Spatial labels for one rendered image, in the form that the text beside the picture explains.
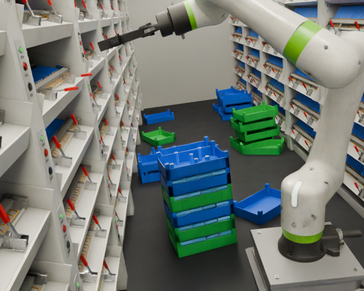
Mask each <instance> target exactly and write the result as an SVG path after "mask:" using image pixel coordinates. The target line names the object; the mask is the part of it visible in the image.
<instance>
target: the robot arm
mask: <svg viewBox="0 0 364 291"><path fill-rule="evenodd" d="M167 10H168V12H166V11H164V12H160V13H157V14H156V15H155V18H156V20H157V23H155V24H151V23H147V24H146V25H143V26H141V27H139V28H138V29H136V30H134V31H131V32H127V33H123V34H121V35H119V33H118V34H117V36H114V37H112V38H108V39H105V40H102V41H100V42H98V43H97V44H98V46H99V49H100V51H105V50H108V49H111V48H113V47H116V46H119V45H124V44H125V43H126V42H129V41H132V40H135V39H138V38H145V37H147V36H153V35H155V33H154V32H156V31H159V30H160V32H161V35H162V37H163V38H164V37H166V36H169V35H173V32H175V35H176V36H177V35H178V36H180V35H181V37H182V39H185V36H184V34H185V33H187V32H189V31H193V30H195V29H198V28H202V27H206V26H212V25H218V24H221V23H223V22H224V21H225V20H226V19H227V17H228V16H229V14H231V15H232V16H233V17H235V18H237V19H238V20H240V21H241V22H242V23H244V24H245V25H246V26H248V27H249V28H250V29H252V30H253V31H254V32H255V33H257V34H258V35H259V36H260V37H261V38H262V39H264V40H265V41H266V42H267V43H268V44H270V45H271V46H272V47H273V48H274V49H275V50H276V51H277V52H278V53H280V54H281V55H282V56H283V57H284V58H285V59H287V60H288V61H289V62H290V63H291V64H293V65H294V66H295V67H297V68H298V69H299V70H300V71H302V72H303V73H304V74H305V75H307V76H308V77H309V78H311V79H312V80H314V81H315V82H316V83H318V84H319V85H321V86H322V87H325V88H327V89H326V95H325V101H324V106H323V109H322V114H321V119H320V123H319V126H318V129H317V133H316V136H315V139H314V142H313V145H312V148H311V151H310V153H309V156H308V158H307V161H306V163H305V165H303V166H302V167H301V168H300V169H299V170H298V171H296V172H294V173H292V174H290V175H288V176H287V177H285V179H283V181H282V183H281V227H282V235H281V237H280V238H279V240H278V250H279V252H280V253H281V254H282V255H283V256H284V257H285V258H287V259H289V260H292V261H294V262H300V263H311V262H316V261H318V260H320V259H322V258H323V257H324V256H325V254H328V255H331V256H339V255H340V245H344V241H342V240H343V238H353V237H361V236H362V233H361V231H360V230H350V231H341V229H339V228H336V229H335V228H334V226H333V225H332V224H330V225H325V206H326V204H327V203H328V201H330V199H331V198H332V196H333V195H334V194H335V193H336V191H337V190H338V189H339V188H340V186H341V185H342V183H343V180H344V171H345V165H346V157H347V151H348V145H349V142H350V137H351V132H352V128H353V125H354V121H355V117H356V114H357V111H358V107H359V104H360V102H361V99H362V96H363V93H364V32H361V31H352V32H348V33H346V34H344V35H342V36H341V37H338V36H337V35H335V34H334V33H332V32H330V31H329V30H327V29H325V28H323V27H322V26H320V25H318V24H316V23H314V22H312V21H311V20H309V19H307V18H305V17H303V16H301V15H299V14H297V13H295V12H293V11H291V10H289V9H287V8H285V7H283V6H281V5H279V4H278V3H276V2H274V1H272V0H186V1H184V2H180V3H177V4H174V3H173V2H172V5H171V6H169V7H167Z"/></svg>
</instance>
